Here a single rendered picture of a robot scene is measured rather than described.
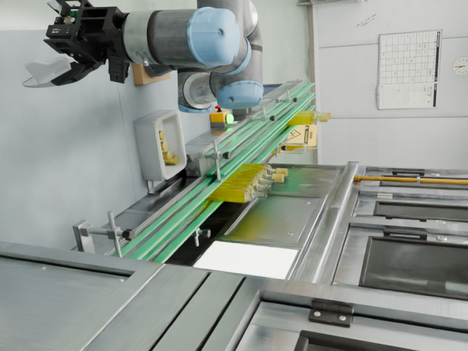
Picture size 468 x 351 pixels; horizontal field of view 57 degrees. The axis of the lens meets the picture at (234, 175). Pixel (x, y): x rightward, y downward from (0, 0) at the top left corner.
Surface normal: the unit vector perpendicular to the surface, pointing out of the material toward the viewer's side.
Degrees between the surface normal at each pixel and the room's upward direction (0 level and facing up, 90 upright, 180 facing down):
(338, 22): 90
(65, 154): 0
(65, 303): 90
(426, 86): 90
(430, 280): 90
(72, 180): 0
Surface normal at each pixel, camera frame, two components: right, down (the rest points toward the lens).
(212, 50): -0.26, 0.72
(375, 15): -0.37, 0.35
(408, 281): -0.10, -0.94
